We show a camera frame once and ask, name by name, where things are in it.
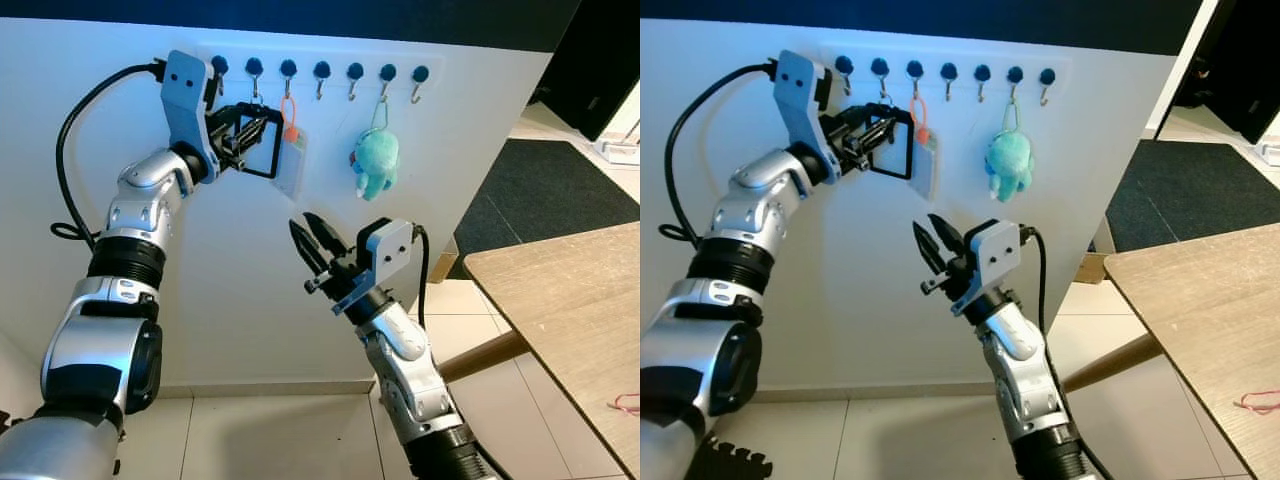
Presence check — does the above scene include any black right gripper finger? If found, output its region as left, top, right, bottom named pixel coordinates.
left=289, top=219, right=330, bottom=277
left=304, top=212, right=352, bottom=267
left=928, top=213, right=972, bottom=267
left=912, top=219, right=952, bottom=277

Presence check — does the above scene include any black square frame keychain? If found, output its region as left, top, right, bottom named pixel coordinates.
left=866, top=84, right=915, bottom=184
left=239, top=82, right=287, bottom=182

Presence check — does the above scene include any wooden table leg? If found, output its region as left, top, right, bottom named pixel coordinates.
left=1061, top=334, right=1167, bottom=394
left=438, top=329, right=532, bottom=387

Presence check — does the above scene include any dark floor rug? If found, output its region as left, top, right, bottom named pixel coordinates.
left=1094, top=137, right=1280, bottom=254
left=446, top=137, right=641, bottom=282

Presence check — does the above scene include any wooden table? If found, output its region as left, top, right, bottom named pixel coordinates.
left=1102, top=221, right=1280, bottom=480
left=462, top=221, right=641, bottom=480

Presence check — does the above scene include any black cabinet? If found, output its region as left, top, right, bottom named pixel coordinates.
left=529, top=0, right=641, bottom=142
left=1160, top=0, right=1280, bottom=147

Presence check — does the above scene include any clear card holder orange strap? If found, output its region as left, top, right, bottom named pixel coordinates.
left=904, top=92, right=942, bottom=207
left=271, top=92, right=311, bottom=201

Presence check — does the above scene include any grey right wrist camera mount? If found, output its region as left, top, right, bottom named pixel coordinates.
left=953, top=217, right=1032, bottom=319
left=333, top=217, right=417, bottom=317

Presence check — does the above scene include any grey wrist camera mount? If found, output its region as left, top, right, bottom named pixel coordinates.
left=953, top=217, right=1032, bottom=319
left=772, top=49, right=837, bottom=187
left=333, top=217, right=417, bottom=317
left=160, top=49, right=227, bottom=183

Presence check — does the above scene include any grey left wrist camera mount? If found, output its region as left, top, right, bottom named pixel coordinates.
left=772, top=49, right=837, bottom=187
left=160, top=49, right=227, bottom=183

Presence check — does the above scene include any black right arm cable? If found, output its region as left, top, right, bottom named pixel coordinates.
left=1019, top=224, right=1114, bottom=480
left=410, top=224, right=433, bottom=336

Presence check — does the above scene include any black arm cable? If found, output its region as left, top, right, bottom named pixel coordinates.
left=661, top=61, right=782, bottom=251
left=410, top=224, right=433, bottom=336
left=1019, top=224, right=1114, bottom=480
left=49, top=61, right=167, bottom=251

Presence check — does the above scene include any white hook rail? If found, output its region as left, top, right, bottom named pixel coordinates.
left=196, top=42, right=453, bottom=85
left=821, top=43, right=1074, bottom=90

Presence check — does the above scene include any teal plush toy keychain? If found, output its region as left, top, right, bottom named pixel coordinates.
left=984, top=98, right=1035, bottom=205
left=351, top=95, right=402, bottom=202

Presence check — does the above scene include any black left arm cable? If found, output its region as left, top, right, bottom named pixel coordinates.
left=49, top=61, right=167, bottom=251
left=661, top=61, right=782, bottom=251

